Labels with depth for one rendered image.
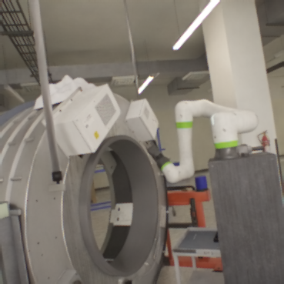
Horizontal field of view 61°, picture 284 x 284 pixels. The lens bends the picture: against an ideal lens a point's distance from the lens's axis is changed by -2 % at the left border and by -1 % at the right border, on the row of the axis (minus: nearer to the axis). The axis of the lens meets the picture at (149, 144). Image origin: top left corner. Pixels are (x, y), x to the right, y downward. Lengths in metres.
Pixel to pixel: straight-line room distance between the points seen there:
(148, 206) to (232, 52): 3.32
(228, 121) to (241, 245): 0.62
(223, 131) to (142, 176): 0.81
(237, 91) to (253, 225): 3.31
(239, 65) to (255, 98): 0.63
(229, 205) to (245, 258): 0.28
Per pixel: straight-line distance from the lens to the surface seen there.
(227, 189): 1.29
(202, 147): 11.66
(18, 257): 1.09
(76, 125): 1.03
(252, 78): 4.66
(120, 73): 6.70
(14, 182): 1.13
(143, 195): 1.93
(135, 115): 1.66
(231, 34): 4.72
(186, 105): 1.66
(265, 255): 1.41
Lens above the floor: 1.47
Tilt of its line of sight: 1 degrees up
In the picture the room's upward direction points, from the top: 8 degrees counter-clockwise
